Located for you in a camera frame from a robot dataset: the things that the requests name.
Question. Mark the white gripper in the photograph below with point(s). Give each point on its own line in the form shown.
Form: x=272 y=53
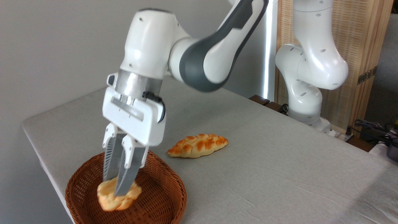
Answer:
x=133 y=121

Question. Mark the round pale bread bun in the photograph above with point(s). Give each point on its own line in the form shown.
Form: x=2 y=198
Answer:
x=108 y=199

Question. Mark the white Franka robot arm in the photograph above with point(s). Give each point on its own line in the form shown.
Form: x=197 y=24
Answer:
x=311 y=62

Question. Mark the braided golden bread loaf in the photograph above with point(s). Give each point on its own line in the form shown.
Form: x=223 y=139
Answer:
x=199 y=145

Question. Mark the brown wicker basket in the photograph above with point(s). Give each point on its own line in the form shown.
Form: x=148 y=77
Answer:
x=161 y=189

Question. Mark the dark brown wooden furniture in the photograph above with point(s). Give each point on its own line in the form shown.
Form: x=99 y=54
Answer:
x=264 y=102

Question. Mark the grey tablecloth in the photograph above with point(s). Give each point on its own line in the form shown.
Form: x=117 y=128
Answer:
x=279 y=171

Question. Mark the metal screen hinge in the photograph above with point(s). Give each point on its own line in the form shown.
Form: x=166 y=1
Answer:
x=367 y=75

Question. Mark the wooden folding screen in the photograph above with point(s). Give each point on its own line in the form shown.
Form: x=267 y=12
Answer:
x=360 y=31

